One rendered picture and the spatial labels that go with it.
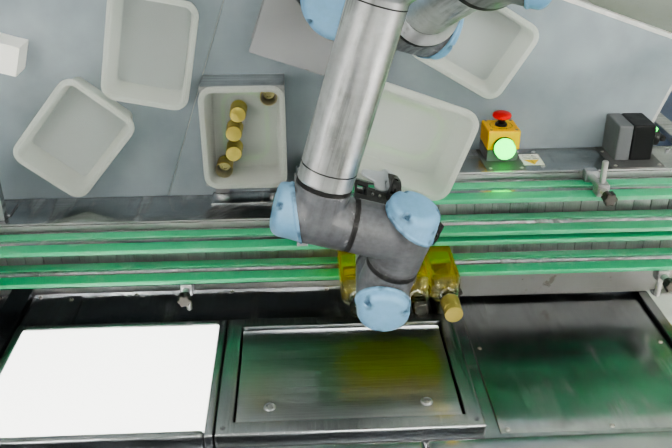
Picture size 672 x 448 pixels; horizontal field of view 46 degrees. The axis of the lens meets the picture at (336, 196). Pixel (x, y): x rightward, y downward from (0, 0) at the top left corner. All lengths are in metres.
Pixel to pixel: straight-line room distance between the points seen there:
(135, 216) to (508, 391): 0.84
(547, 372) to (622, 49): 0.69
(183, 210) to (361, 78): 0.85
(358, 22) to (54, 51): 0.92
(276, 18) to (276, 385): 0.69
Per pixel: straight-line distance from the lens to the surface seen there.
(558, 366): 1.66
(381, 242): 1.04
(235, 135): 1.66
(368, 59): 0.95
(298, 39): 1.55
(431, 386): 1.51
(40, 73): 1.76
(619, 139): 1.77
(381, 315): 1.10
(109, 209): 1.77
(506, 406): 1.55
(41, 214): 1.79
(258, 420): 1.44
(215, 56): 1.67
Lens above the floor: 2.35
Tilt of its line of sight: 64 degrees down
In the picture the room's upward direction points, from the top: 174 degrees clockwise
